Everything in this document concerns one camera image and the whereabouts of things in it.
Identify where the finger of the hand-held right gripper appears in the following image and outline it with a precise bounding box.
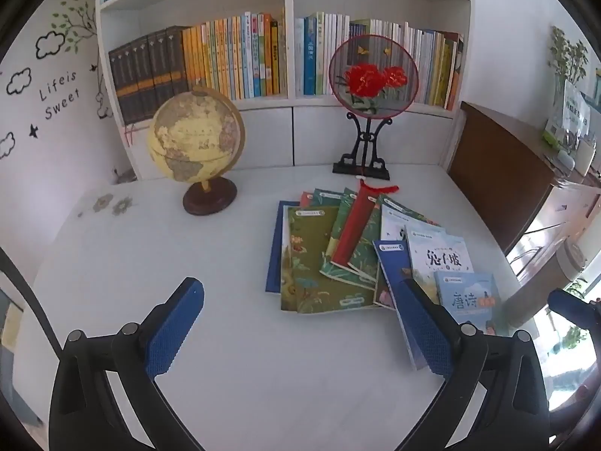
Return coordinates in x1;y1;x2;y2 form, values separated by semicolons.
548;289;601;335

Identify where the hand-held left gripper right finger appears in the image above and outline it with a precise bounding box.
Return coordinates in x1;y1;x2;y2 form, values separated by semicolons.
397;278;553;451

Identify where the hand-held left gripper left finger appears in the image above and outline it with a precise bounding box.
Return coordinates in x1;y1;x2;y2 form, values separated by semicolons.
49;277;205;451

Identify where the blue eagle book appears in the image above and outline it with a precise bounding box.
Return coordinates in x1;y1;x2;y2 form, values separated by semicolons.
372;239;430;372

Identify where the rabbit pond book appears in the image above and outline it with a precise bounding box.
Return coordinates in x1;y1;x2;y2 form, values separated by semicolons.
405;224;470;306

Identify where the green butterfly book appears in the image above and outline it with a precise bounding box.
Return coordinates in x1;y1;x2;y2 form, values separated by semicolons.
286;207;376;315

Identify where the pile of children's books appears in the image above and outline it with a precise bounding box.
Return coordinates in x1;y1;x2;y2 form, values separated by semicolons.
265;187;501;372

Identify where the row of yellow spined books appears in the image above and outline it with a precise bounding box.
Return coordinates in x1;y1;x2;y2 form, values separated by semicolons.
181;9;288;101

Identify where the leafy floor plant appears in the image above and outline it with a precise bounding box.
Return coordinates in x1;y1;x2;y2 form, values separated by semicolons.
561;277;590;353

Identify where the white cylindrical bin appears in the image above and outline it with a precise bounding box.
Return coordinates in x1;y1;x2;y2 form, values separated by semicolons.
554;239;593;292

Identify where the brown wooden cabinet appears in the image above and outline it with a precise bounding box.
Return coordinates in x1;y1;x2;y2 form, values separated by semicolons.
446;101;601;257

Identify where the green and white box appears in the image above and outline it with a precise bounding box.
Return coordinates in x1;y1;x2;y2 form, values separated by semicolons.
543;117;572;147

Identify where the yellow desk globe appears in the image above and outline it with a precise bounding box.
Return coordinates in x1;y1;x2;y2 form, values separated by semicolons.
147;85;246;217

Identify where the green plant in glass vase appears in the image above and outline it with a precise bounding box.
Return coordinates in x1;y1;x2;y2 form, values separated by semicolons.
547;26;591;118

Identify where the row of dark banded volumes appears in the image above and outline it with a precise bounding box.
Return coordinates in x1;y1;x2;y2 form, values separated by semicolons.
109;26;189;127

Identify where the embroidered round fan on stand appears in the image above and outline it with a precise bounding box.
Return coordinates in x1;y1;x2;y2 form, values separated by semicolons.
328;34;420;182

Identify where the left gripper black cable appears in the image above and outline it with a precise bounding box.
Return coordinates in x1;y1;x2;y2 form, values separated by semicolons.
0;247;65;360

